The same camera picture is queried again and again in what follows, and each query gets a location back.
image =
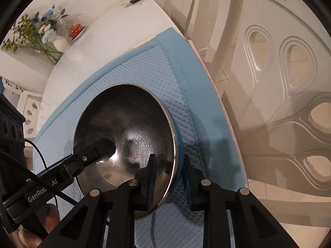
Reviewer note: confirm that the person's left hand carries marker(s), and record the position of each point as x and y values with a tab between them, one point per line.
53	217

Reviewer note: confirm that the white ceramic vase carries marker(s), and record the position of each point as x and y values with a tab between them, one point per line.
62	45

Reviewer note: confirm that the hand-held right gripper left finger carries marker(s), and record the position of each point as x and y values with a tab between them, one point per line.
152	171

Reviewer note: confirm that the blue artificial flowers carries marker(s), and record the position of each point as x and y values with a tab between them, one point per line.
49	28

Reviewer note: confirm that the glass vase with green stems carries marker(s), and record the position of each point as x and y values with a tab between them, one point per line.
28	40

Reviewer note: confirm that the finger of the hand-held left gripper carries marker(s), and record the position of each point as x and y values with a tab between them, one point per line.
100	147

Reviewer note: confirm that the white saucer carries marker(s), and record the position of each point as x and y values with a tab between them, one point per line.
82	32

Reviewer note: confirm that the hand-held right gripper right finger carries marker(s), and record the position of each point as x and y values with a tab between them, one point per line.
186	183

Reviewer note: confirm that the white carved chair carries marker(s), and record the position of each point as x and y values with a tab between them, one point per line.
181	5
279	124
25	103

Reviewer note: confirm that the red teacup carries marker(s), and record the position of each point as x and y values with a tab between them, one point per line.
75	29

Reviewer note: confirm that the blue textured table mat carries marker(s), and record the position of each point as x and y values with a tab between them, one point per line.
160	67

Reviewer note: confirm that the blue steel bowl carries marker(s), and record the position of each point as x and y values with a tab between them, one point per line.
124	113

